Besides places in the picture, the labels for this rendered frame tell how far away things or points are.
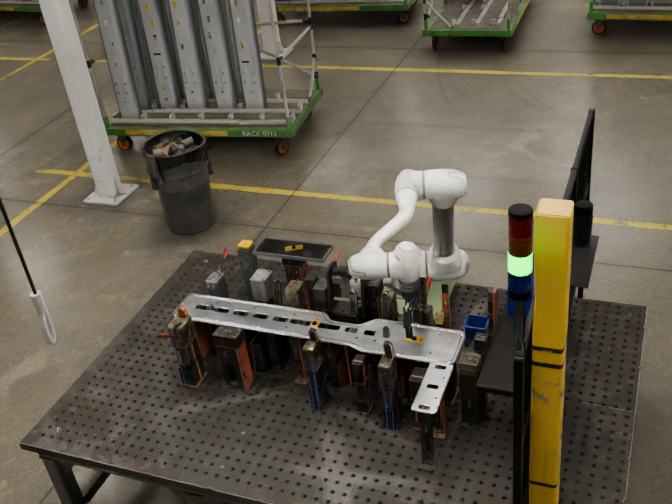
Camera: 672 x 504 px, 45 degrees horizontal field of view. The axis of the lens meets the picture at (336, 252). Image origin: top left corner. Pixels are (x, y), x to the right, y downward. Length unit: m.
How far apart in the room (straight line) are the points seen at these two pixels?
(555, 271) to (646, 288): 3.11
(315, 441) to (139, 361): 1.10
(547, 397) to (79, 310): 3.94
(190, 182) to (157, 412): 2.78
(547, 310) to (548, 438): 0.55
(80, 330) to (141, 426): 2.07
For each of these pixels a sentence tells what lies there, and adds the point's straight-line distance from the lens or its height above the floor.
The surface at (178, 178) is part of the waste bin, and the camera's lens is 6.27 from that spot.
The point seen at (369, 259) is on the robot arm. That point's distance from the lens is 3.26.
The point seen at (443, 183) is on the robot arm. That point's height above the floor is 1.48.
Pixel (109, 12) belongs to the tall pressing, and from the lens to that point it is 7.88.
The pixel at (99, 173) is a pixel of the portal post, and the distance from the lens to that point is 7.32.
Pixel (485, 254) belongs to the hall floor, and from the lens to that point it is 5.86.
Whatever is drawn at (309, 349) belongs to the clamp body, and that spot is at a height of 1.04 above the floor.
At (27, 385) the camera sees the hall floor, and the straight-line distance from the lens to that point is 5.53.
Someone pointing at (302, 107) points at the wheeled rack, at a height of 0.30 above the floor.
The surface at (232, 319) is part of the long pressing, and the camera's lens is 3.82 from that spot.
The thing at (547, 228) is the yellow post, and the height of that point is 1.95.
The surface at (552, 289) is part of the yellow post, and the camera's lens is 2.56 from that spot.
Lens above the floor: 3.24
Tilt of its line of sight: 33 degrees down
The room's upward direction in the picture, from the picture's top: 8 degrees counter-clockwise
